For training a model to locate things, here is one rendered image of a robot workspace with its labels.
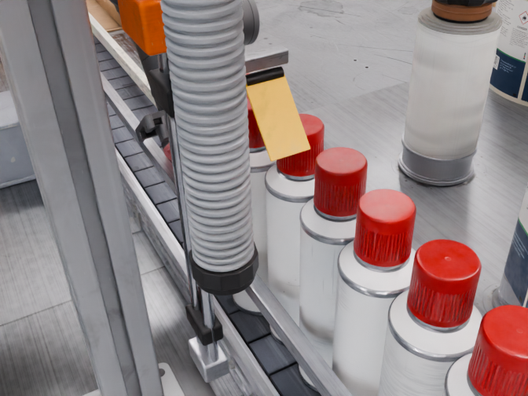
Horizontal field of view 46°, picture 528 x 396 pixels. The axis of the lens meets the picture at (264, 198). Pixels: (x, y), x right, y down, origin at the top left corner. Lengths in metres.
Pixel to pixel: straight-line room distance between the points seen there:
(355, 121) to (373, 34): 0.44
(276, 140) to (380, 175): 0.36
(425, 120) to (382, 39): 0.56
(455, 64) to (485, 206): 0.16
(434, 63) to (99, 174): 0.40
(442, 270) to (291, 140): 0.14
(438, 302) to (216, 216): 0.12
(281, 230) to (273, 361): 0.13
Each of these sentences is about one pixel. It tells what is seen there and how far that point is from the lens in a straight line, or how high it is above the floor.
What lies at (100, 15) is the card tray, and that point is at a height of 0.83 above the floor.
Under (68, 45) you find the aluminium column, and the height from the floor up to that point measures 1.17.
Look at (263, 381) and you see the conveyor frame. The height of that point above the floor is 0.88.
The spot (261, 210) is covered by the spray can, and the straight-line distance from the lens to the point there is 0.49.
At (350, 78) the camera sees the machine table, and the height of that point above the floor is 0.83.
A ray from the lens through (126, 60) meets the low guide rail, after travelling 0.99.
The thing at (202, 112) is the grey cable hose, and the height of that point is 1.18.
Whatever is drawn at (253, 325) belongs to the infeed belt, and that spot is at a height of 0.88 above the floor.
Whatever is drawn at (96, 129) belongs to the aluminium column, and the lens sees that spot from 0.37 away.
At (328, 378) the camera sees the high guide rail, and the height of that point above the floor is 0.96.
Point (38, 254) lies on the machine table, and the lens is 0.76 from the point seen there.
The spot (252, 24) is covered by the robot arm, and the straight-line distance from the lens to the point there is 0.66.
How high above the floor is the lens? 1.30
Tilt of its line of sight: 36 degrees down
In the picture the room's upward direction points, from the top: 2 degrees counter-clockwise
